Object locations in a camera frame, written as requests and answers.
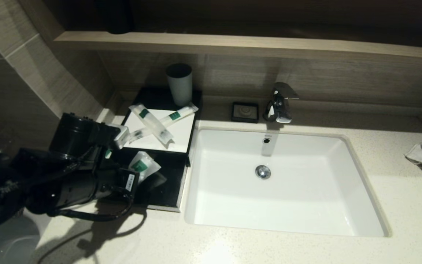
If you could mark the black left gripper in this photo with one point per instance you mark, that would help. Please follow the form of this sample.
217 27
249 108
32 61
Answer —
75 135

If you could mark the shower cap sachet green label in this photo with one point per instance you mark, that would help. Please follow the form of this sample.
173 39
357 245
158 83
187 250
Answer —
145 165

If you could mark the wide frosted packet green label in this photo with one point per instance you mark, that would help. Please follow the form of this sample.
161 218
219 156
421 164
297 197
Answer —
154 123

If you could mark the black sliding drawer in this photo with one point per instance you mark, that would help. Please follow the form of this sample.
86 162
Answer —
169 194

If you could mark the black amenity box with drawer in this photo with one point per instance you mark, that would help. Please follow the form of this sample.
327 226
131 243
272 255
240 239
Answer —
159 96

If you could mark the white rectangular pad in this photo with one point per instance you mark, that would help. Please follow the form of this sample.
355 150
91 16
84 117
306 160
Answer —
180 137

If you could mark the slim long packet green label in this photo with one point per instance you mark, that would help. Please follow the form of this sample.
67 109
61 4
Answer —
180 113

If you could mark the grey cup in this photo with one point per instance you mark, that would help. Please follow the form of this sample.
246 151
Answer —
179 86

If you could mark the black square soap dish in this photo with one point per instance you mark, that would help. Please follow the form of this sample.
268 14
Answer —
245 112

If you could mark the chrome sink drain stopper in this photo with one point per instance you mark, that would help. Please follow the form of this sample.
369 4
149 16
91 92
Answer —
262 172

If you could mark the chrome faucet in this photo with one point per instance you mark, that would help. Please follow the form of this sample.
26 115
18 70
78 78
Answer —
278 104

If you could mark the white rectangular sink basin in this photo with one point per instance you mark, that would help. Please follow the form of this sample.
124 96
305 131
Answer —
288 205

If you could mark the light wooden wall shelf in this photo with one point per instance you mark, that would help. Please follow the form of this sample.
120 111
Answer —
233 46

